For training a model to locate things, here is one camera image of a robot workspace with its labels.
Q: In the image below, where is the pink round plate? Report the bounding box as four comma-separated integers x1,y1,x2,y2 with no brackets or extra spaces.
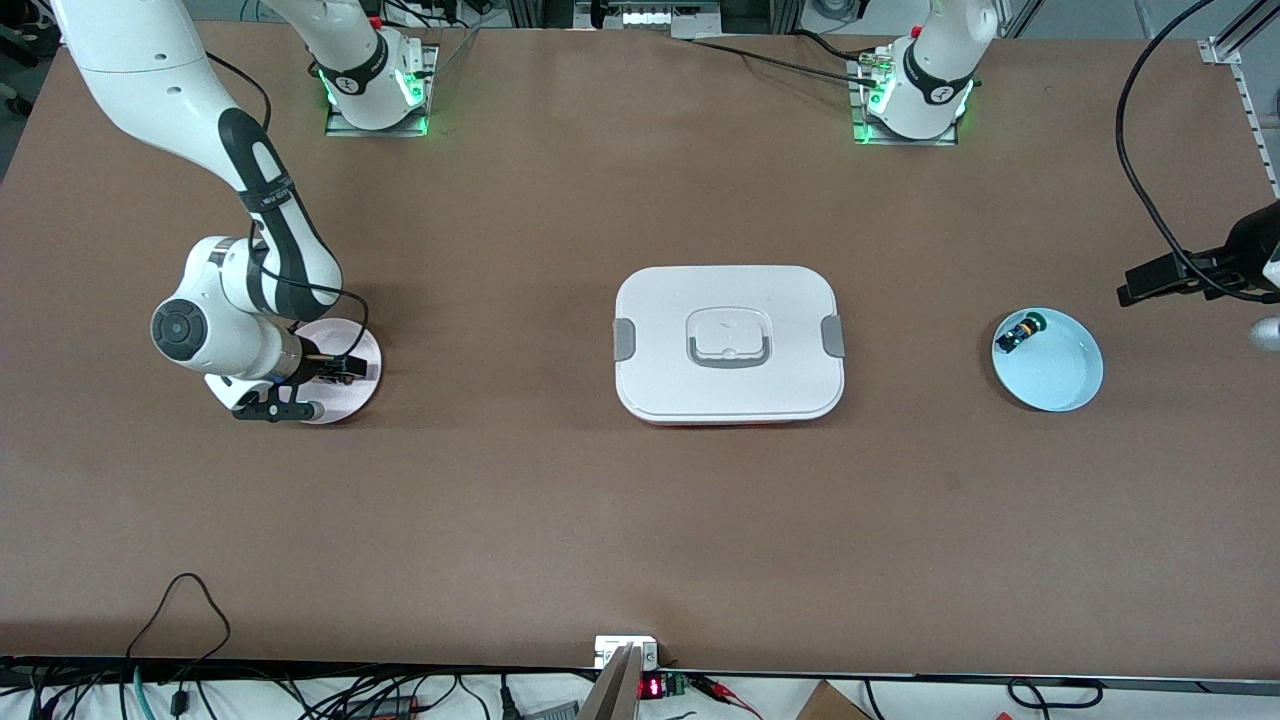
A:
290,318,383,426

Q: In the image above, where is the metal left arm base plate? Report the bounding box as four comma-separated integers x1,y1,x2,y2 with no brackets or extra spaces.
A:
850,55,959,147

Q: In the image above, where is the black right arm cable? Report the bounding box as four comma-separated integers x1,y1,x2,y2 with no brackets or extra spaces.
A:
205,50,371,366

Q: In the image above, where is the white lidded storage box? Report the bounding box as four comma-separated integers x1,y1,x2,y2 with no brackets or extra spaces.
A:
613,265,846,427

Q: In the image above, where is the light blue round plate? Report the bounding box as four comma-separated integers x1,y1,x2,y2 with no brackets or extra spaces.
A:
991,307,1105,413

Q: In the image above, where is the black cable to arm base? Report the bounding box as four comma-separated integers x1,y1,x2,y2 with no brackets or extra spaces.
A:
690,30,886,89

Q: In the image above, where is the black looped table cable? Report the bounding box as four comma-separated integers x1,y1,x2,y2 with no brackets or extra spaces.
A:
125,572,233,701

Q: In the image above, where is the brown cardboard piece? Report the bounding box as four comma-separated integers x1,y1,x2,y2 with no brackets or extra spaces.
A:
795,680,873,720

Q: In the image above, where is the lit electronics unit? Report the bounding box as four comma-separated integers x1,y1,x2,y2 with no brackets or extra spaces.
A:
575,0,721,36

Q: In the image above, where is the aluminium frame profile with bracket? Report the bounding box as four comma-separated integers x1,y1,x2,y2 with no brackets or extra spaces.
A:
1198,0,1280,196

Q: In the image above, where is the green push-button switch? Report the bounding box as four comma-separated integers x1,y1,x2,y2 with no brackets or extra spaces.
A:
997,312,1046,354

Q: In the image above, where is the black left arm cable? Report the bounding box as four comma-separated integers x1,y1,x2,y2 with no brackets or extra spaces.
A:
1115,0,1280,303

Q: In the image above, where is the black flat cable loop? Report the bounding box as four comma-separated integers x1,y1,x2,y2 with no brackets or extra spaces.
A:
1008,678,1104,713

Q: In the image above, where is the small white box device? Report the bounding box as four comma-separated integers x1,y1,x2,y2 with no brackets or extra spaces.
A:
595,636,659,669

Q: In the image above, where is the grey metal bar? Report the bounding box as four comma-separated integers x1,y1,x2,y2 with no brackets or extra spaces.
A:
578,643,646,720

